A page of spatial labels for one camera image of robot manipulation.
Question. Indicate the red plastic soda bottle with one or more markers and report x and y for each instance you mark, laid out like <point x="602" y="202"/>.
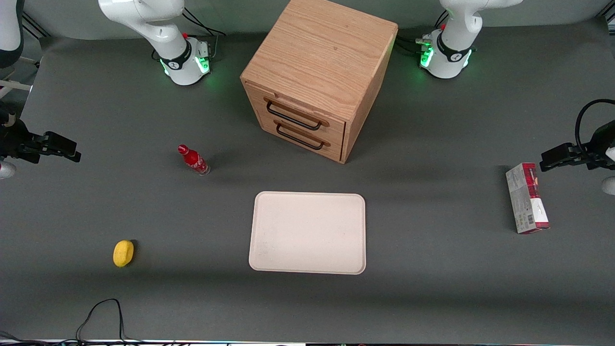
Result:
<point x="194" y="161"/>

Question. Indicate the yellow lemon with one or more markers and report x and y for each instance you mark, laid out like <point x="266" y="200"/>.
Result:
<point x="123" y="253"/>

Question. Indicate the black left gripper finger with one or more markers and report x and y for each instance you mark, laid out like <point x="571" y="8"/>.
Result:
<point x="557" y="165"/>
<point x="559" y="151"/>

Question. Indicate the grey red carton box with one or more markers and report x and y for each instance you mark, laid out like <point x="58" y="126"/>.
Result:
<point x="526" y="199"/>

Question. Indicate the beige rectangular tray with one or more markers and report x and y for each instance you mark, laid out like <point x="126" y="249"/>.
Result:
<point x="307" y="233"/>

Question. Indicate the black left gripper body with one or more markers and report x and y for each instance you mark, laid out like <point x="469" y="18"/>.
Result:
<point x="599" y="144"/>

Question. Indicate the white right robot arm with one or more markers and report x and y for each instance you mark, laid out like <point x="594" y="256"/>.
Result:
<point x="144" y="19"/>

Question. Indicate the white metal stand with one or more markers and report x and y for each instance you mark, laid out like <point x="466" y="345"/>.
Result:
<point x="14" y="86"/>

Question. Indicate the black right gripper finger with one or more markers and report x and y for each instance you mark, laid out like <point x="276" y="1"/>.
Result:
<point x="65" y="154"/>
<point x="60" y="140"/>

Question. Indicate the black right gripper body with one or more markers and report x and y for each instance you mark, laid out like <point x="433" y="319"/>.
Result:
<point x="13" y="139"/>

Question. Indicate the wooden drawer cabinet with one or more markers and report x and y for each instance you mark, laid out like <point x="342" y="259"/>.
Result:
<point x="322" y="53"/>

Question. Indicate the wooden drawer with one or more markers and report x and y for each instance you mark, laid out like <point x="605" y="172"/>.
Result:
<point x="336" y="146"/>
<point x="331" y="124"/>

